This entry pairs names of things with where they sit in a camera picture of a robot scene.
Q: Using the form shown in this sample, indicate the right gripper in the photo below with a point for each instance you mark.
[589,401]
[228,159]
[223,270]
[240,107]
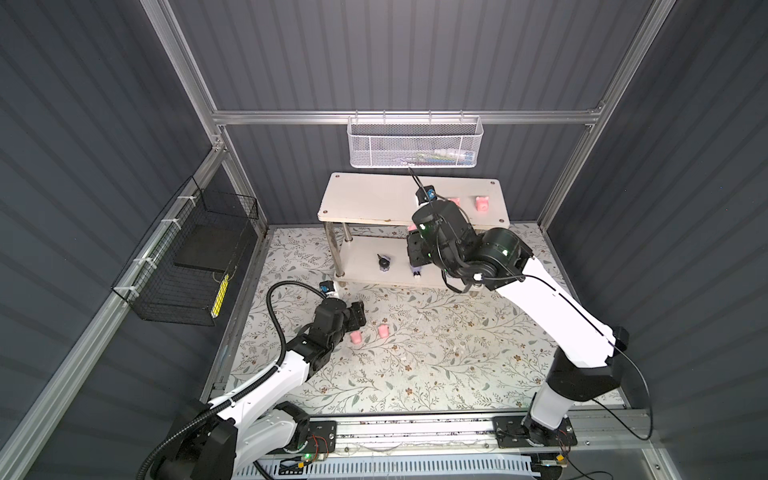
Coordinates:
[413,256]

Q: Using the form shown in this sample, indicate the floral patterned mat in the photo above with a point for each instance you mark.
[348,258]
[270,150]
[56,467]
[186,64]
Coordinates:
[445,351]

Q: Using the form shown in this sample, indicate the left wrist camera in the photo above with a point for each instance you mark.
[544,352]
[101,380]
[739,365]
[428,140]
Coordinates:
[329,289]

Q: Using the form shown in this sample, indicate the white wire mesh basket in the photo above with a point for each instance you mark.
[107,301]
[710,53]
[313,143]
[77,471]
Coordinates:
[375,143]

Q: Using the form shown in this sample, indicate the black wire mesh basket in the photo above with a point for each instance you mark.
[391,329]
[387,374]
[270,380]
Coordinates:
[184,273]

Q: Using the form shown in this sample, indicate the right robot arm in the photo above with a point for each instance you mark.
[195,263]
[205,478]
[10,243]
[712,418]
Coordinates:
[586,362]

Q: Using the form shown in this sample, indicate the items in white basket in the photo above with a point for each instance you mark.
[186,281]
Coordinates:
[447,158]

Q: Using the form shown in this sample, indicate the black pad in basket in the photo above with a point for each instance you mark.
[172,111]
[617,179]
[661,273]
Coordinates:
[209,249]

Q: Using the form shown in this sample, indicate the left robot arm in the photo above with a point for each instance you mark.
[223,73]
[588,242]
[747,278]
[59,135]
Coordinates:
[217,438]

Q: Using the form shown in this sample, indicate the yellow label tag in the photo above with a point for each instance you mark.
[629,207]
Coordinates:
[220,297]

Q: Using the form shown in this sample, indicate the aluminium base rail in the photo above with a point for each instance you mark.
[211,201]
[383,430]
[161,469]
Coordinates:
[594,427]

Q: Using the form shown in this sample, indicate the white two-tier shelf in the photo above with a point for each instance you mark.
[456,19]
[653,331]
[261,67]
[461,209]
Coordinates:
[389,200]

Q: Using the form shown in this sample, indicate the dark purple toy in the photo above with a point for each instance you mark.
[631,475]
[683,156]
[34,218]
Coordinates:
[384,262]

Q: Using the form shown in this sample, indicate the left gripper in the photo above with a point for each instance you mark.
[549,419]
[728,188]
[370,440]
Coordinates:
[353,316]

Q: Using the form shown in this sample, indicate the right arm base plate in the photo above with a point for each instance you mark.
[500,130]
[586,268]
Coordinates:
[517,431]

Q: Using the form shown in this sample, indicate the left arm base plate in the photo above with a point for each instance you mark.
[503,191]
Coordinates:
[313,437]

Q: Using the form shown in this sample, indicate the white ribbed cable duct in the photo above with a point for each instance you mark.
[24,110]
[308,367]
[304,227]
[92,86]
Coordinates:
[451,466]

